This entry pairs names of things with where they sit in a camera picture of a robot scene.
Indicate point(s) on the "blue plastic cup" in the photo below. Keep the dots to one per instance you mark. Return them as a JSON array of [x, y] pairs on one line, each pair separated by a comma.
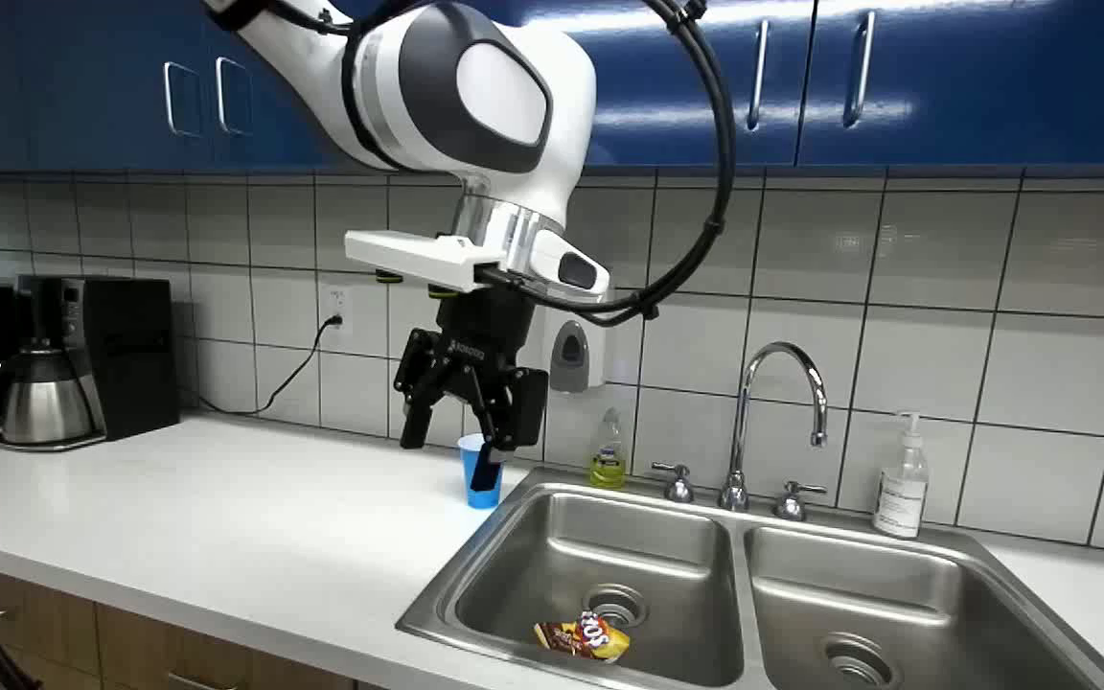
[[465, 464]]

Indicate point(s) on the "yellow brown snack packet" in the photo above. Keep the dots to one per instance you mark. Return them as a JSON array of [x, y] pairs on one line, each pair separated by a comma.
[[584, 639]]

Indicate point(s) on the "black coffee maker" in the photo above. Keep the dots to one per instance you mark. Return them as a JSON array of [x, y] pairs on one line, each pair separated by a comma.
[[130, 359]]

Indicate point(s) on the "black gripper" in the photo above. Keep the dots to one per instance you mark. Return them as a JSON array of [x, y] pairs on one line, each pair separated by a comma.
[[480, 329]]

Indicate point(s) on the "round sink drain strainer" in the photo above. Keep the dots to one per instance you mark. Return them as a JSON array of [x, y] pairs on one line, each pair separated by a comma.
[[860, 660], [614, 604]]

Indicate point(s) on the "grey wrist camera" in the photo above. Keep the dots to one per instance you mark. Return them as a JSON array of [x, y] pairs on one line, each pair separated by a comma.
[[574, 267]]

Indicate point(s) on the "clear hand soap pump bottle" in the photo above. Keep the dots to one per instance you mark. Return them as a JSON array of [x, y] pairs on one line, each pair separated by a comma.
[[898, 492]]

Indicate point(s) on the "grey wall soap dispenser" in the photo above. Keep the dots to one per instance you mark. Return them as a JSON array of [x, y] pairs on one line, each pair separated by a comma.
[[576, 359]]

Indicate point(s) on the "chrome gooseneck faucet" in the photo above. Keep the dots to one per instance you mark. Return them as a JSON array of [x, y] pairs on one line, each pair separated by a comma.
[[742, 446]]

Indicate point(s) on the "white flat mounting bracket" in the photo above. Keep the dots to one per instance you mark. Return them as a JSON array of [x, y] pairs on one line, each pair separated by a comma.
[[419, 253]]

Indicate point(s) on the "steel coffee carafe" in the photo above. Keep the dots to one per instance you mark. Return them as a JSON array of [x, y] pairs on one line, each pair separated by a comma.
[[42, 402]]

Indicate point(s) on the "white wall power outlet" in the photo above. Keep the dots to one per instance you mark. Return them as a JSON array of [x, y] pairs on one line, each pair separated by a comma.
[[331, 309]]

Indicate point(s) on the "yellow dish soap bottle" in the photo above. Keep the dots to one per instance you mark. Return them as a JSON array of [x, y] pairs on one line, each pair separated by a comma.
[[608, 467]]

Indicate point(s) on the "stainless steel double sink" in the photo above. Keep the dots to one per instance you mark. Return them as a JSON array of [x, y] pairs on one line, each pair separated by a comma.
[[652, 549]]

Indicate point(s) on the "wooden base cabinet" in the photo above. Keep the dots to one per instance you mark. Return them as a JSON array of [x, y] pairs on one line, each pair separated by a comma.
[[54, 635]]

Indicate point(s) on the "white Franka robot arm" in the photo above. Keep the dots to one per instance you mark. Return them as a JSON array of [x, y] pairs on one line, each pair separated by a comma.
[[501, 88]]

